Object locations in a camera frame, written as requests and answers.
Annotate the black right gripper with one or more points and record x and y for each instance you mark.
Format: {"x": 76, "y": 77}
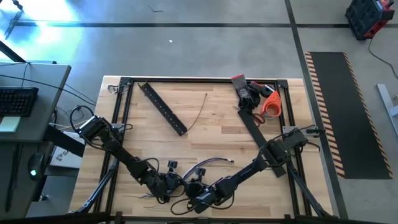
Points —
{"x": 203, "y": 196}

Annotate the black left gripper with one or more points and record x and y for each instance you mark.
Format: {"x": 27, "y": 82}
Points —
{"x": 166, "y": 186}

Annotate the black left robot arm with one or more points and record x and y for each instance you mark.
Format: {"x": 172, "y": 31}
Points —
{"x": 124, "y": 155}

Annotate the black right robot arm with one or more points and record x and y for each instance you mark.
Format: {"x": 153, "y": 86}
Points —
{"x": 245, "y": 169}

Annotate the grey glove red cuff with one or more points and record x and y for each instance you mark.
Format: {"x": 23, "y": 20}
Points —
{"x": 256, "y": 84}
{"x": 242, "y": 90}

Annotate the white cardboard box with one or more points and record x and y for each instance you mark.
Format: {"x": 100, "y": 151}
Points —
{"x": 63, "y": 160}

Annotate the black tape roll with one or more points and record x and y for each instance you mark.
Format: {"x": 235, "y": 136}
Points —
{"x": 263, "y": 91}

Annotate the orange tape dispenser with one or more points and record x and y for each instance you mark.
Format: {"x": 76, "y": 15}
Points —
{"x": 275, "y": 99}

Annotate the black computer mouse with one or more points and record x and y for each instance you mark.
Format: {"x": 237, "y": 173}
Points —
{"x": 35, "y": 165}

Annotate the grey desk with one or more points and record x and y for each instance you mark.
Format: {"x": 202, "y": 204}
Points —
{"x": 46, "y": 102}

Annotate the black striped floor mat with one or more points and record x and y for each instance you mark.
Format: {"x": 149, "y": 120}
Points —
{"x": 348, "y": 115}

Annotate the green sticky note pad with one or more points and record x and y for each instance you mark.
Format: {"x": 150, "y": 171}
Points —
{"x": 9, "y": 124}

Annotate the black keyboard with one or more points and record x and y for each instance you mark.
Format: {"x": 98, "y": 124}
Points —
{"x": 17, "y": 101}

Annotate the grey metal bar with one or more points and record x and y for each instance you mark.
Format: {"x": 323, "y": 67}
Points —
{"x": 385, "y": 99}

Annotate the black red toolbox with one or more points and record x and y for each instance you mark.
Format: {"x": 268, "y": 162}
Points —
{"x": 363, "y": 18}

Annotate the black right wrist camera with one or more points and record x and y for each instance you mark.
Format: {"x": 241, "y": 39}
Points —
{"x": 201, "y": 173}

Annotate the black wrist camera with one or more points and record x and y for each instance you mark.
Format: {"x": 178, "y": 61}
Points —
{"x": 172, "y": 165}
{"x": 201, "y": 173}

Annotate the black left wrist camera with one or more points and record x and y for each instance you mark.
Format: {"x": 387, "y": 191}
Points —
{"x": 172, "y": 165}

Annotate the black flat duct cover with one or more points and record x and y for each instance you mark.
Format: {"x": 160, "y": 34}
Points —
{"x": 253, "y": 130}

